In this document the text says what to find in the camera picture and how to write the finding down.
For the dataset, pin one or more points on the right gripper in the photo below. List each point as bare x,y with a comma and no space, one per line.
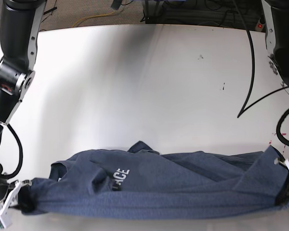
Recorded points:
21,200

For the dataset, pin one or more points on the dark blue T-shirt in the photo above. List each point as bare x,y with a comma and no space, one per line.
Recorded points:
141,183

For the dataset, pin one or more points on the black power strip red switch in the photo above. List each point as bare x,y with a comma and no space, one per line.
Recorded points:
260,24

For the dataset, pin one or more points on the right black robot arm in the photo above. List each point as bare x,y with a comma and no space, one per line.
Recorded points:
19,28

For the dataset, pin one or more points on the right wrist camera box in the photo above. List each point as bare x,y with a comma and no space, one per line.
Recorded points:
5,221

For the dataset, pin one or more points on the black tripod leg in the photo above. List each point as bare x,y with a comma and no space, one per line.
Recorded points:
50,10

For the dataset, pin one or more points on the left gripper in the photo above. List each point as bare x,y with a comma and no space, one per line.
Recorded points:
282,198

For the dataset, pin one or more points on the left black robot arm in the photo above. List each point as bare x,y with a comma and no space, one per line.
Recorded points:
276,15

